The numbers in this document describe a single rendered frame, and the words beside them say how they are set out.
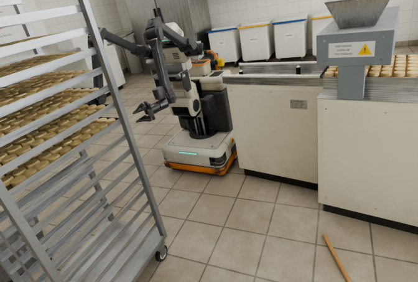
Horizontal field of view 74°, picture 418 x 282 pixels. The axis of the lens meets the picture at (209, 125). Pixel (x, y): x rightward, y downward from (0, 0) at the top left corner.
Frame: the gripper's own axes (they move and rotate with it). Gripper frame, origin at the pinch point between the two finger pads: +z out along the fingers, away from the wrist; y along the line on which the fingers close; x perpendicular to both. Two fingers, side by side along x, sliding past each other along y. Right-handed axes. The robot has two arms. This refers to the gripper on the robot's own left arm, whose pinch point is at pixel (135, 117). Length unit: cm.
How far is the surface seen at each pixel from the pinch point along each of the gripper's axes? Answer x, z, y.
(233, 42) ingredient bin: -284, -304, -81
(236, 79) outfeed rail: -9, -80, -13
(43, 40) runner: 13, 25, 51
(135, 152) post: 8.5, 9.5, -14.6
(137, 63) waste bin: -505, -182, -111
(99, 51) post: 5.3, 5.8, 39.2
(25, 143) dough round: 14, 49, 17
